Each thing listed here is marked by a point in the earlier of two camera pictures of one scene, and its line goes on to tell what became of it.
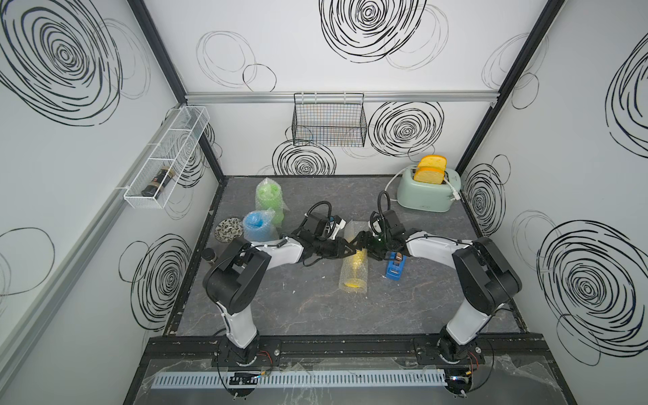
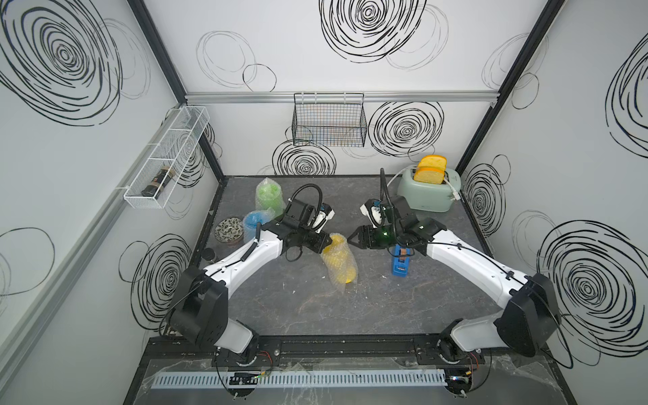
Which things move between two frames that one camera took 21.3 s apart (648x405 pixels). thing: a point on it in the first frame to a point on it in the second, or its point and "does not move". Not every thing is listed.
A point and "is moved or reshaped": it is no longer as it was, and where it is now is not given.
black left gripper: [338, 246] to [322, 236]
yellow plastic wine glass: [359, 267] is moved or reshaped
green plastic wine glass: [268, 195] does not move
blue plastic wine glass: [261, 225] does not move
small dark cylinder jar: [208, 254] does not move
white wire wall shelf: [154, 179] does not move
